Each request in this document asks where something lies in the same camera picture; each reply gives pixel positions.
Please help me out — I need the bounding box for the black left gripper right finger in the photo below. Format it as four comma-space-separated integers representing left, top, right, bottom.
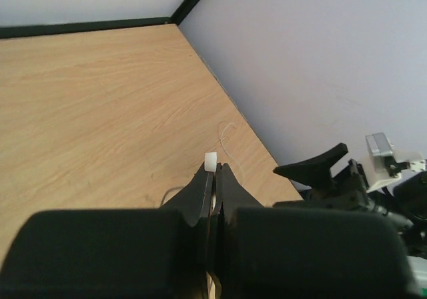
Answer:
215, 164, 419, 298

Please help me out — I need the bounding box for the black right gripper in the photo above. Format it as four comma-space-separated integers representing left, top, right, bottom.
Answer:
273, 143, 370, 212

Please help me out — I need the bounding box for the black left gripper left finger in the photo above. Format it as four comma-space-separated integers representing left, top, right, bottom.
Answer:
1, 168, 214, 298

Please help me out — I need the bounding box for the white thin wire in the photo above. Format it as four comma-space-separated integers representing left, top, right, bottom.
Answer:
218, 121, 248, 183

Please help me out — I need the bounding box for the translucent white zip tie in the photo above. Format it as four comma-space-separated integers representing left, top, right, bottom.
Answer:
204, 152, 218, 173

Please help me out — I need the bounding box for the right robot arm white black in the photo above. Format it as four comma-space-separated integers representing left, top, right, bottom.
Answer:
274, 143, 426, 258

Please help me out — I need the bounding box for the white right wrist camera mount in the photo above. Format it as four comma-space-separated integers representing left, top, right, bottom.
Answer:
358, 133, 426, 193

